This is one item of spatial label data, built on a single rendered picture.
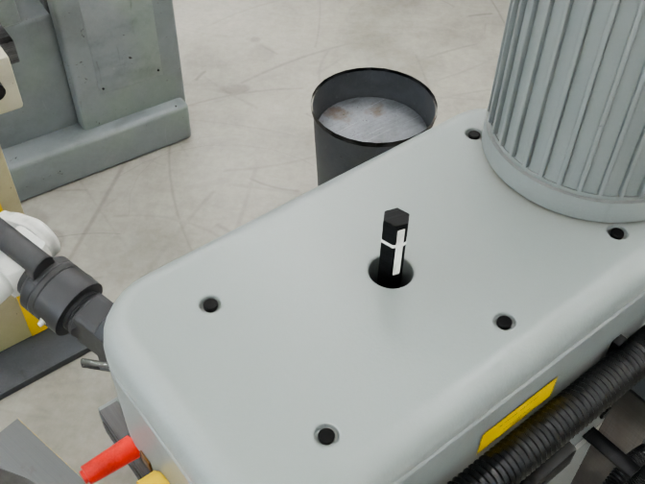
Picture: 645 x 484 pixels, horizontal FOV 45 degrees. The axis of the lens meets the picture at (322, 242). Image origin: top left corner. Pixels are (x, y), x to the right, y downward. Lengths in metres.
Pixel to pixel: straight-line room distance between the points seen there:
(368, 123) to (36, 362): 1.51
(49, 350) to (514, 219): 2.49
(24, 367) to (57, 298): 1.93
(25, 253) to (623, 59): 0.77
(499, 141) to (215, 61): 3.69
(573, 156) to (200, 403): 0.36
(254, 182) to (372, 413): 3.04
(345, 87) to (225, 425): 2.68
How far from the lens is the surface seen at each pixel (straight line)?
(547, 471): 0.80
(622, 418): 1.16
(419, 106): 3.14
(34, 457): 2.36
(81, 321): 1.07
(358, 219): 0.68
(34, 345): 3.07
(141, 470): 1.64
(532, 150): 0.70
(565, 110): 0.66
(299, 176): 3.59
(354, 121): 3.08
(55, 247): 1.16
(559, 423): 0.68
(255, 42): 4.50
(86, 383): 2.95
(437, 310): 0.62
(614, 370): 0.73
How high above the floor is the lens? 2.36
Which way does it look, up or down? 46 degrees down
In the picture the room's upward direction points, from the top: 2 degrees clockwise
